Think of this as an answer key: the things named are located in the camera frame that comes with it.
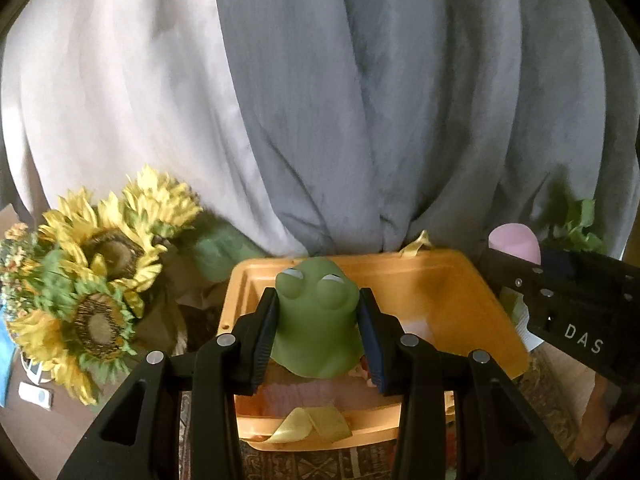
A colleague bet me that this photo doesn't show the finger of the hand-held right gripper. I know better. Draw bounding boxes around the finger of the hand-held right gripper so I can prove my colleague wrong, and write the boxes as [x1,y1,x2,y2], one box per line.
[541,251,579,282]
[477,249,553,330]

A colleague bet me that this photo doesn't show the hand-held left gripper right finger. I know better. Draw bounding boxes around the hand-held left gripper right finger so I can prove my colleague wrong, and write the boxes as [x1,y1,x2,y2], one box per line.
[357,286,581,480]

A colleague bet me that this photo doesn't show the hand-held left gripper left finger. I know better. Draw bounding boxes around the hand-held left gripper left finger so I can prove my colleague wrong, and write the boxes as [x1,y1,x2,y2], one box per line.
[56,286,280,480]

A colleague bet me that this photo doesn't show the pink egg-shaped sponge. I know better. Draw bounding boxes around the pink egg-shaped sponge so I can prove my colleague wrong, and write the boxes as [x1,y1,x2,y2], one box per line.
[487,224,543,266]

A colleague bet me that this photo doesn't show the green frog toy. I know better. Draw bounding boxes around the green frog toy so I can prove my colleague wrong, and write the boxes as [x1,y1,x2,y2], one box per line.
[270,256,366,377]

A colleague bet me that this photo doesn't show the orange plastic crate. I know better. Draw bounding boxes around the orange plastic crate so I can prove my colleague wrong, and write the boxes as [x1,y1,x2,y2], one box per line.
[216,230,532,456]

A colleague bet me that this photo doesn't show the person's right hand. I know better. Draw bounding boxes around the person's right hand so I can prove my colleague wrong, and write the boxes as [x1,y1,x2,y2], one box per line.
[580,372,633,463]

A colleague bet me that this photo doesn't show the white plant pot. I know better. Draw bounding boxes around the white plant pot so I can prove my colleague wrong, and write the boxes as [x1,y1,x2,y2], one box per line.
[507,292,543,353]

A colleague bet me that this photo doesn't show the green leafy houseplant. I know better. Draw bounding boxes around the green leafy houseplant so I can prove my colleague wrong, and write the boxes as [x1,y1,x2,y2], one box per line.
[542,199,608,256]

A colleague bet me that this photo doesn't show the patterned rug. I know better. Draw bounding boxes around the patterned rug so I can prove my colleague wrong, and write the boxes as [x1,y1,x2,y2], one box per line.
[177,345,601,480]

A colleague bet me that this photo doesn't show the sunflower bouquet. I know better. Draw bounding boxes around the sunflower bouquet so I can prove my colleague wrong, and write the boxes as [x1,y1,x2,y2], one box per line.
[0,165,261,406]

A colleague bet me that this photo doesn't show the wide grey curtain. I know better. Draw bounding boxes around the wide grey curtain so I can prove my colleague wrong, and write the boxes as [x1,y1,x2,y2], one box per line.
[210,0,640,263]

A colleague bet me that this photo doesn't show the white remote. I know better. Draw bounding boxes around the white remote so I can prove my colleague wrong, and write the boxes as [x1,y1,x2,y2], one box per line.
[19,381,53,408]

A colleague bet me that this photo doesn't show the blue cloth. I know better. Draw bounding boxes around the blue cloth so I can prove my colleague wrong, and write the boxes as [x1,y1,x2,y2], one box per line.
[0,322,13,408]

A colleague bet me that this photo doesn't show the beige curtain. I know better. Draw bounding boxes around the beige curtain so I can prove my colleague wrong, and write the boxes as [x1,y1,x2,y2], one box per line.
[0,0,321,261]

